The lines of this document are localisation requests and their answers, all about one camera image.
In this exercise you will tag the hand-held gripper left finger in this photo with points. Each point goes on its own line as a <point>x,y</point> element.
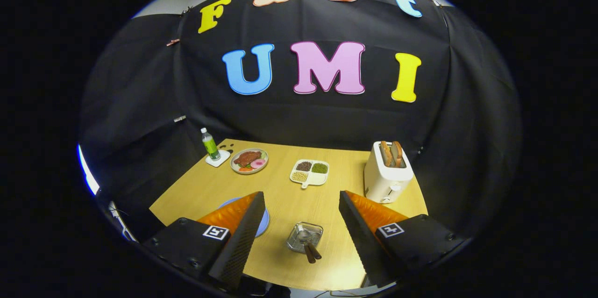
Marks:
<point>243,242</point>

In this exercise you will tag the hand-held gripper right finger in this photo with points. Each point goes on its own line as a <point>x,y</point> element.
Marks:
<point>362,242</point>

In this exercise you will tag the blue round plate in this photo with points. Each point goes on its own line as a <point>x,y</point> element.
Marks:
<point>263,223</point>

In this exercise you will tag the white toaster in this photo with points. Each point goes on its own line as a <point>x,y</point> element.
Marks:
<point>383,181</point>

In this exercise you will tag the white divided dish of beans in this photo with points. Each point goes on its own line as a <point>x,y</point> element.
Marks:
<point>317,179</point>

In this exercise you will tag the plate of steak and vegetables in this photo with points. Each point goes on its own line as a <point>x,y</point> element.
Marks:
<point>247,158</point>

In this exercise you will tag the white square coaster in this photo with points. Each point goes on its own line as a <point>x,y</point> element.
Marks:
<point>222,159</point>

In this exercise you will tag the toasted bread slice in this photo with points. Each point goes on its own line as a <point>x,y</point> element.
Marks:
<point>385,154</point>
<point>398,153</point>

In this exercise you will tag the green label plastic bottle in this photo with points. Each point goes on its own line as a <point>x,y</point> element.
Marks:
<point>211,148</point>

